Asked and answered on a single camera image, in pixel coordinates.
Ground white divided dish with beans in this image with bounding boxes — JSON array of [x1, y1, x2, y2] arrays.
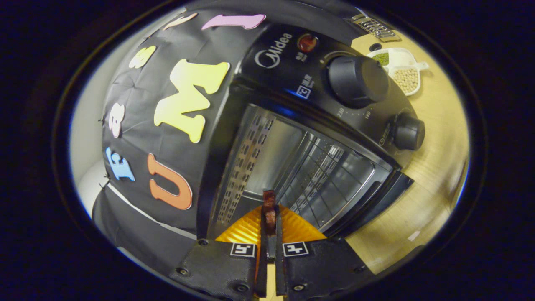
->
[[367, 47, 429, 97]]

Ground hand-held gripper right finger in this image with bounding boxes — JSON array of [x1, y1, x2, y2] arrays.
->
[[274, 205, 377, 301]]

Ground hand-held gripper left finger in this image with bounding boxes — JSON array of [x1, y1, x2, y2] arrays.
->
[[169, 205, 270, 301]]

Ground black toaster oven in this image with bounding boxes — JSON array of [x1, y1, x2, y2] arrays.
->
[[196, 23, 426, 247]]

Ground reddish brown meat slice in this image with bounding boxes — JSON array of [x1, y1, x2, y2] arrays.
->
[[262, 190, 277, 235]]

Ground metal wire utensil holder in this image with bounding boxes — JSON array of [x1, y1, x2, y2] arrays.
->
[[347, 13, 402, 43]]

